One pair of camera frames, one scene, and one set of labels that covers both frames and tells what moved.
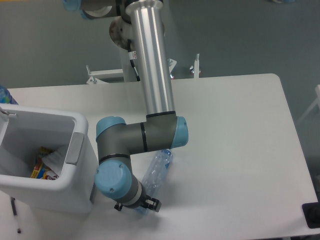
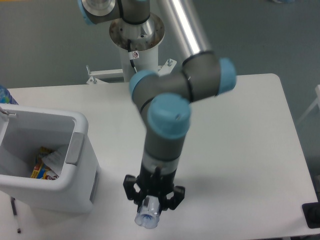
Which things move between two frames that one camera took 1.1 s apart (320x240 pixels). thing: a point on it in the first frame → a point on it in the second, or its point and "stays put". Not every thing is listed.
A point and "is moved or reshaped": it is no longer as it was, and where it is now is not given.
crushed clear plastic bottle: [154, 176] is moved or reshaped
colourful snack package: [41, 170] stays put
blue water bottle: [5, 97] stays put
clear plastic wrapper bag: [55, 160] stays put
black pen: [14, 208] stays put
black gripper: [152, 204] → [154, 184]
